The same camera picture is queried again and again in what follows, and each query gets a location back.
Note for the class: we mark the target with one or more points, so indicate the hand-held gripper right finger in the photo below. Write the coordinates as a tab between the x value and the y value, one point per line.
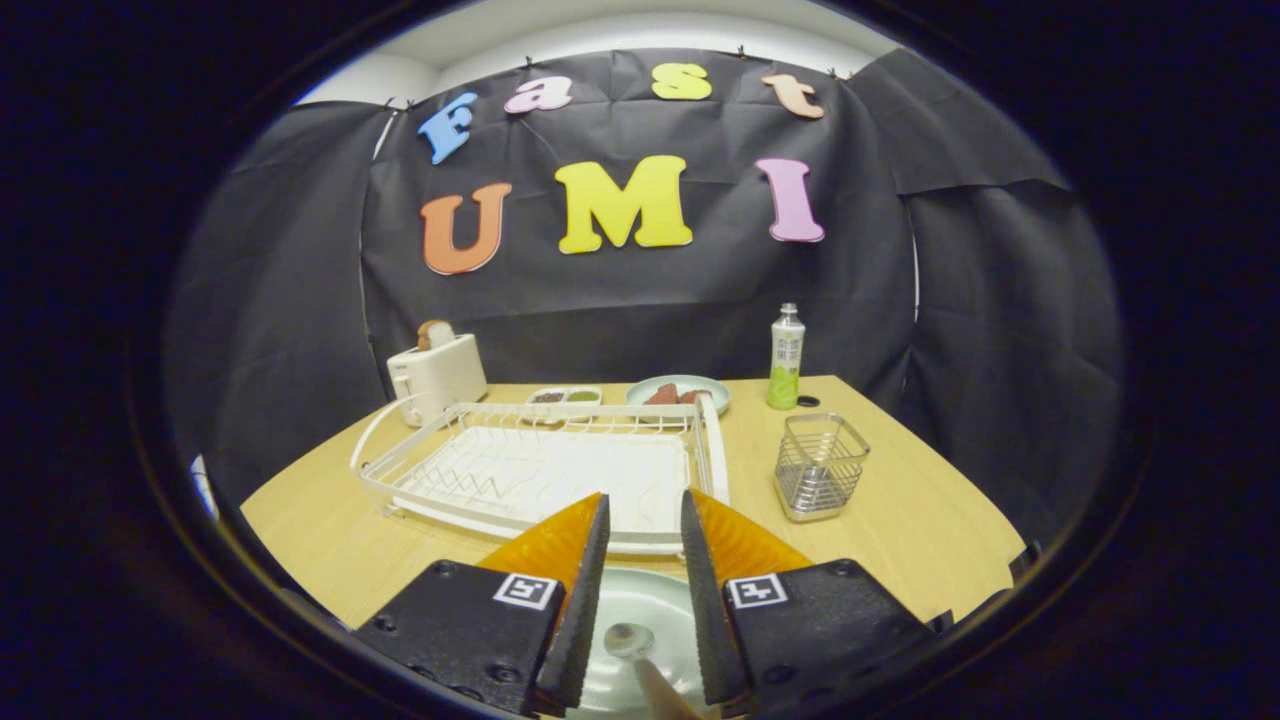
800	630

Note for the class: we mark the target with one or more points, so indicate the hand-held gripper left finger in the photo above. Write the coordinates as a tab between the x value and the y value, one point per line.
480	640

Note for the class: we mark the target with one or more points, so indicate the metal spoon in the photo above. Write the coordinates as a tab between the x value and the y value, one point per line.
630	640

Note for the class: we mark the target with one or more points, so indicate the white divided grain dish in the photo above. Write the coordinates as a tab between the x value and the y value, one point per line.
565	397

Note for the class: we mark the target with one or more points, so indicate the pale green plate with meat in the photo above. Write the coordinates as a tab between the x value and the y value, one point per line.
680	382

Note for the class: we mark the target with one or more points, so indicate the small brown meat piece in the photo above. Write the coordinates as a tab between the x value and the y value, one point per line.
692	397

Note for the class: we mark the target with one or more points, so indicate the white toaster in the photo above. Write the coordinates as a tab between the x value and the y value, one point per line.
440	380

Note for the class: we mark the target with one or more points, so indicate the green drink bottle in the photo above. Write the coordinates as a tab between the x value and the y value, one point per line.
786	360

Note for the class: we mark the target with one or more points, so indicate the bread slice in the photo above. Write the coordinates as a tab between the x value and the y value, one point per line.
435	335

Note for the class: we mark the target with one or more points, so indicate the black backdrop cloth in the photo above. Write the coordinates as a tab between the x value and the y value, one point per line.
620	300

